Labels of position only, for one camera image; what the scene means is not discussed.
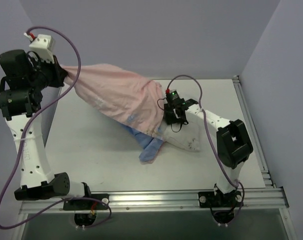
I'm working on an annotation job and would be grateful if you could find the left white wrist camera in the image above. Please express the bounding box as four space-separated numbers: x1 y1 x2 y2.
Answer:
23 32 56 64

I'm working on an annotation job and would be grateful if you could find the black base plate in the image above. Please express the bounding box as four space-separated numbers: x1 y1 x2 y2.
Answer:
63 193 110 211
197 190 243 209

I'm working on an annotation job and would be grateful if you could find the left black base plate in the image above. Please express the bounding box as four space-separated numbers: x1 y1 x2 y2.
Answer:
63 193 110 211

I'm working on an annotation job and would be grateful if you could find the aluminium rail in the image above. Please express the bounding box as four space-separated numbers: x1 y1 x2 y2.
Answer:
232 76 276 188
13 187 297 240

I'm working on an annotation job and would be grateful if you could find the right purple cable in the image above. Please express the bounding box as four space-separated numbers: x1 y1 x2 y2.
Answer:
166 74 245 221

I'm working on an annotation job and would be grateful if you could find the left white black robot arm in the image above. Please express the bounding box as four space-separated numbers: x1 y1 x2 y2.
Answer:
0 49 93 210

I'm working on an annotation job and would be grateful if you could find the short black cable loop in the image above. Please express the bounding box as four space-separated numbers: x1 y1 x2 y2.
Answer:
157 97 190 133

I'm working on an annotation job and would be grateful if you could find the purple cable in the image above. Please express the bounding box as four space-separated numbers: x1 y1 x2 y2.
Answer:
166 74 245 221
0 26 112 230

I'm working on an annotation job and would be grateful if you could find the aluminium right side rail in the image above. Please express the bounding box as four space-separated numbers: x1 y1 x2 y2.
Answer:
232 76 276 188

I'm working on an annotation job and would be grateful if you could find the aluminium front rail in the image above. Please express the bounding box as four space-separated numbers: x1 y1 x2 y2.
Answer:
13 187 297 240

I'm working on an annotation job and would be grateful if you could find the white pillow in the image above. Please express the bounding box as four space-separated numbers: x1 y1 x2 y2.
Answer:
160 120 200 152

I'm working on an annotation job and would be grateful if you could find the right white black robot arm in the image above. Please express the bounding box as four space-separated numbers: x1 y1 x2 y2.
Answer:
164 89 254 207

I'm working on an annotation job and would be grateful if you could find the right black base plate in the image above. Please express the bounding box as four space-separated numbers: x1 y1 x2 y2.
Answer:
197 190 243 209

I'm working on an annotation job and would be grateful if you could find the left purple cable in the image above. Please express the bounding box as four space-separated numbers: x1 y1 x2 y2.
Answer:
0 26 112 230

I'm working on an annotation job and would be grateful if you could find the pink blue pillowcase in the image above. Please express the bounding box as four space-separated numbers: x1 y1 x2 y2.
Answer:
62 63 164 163

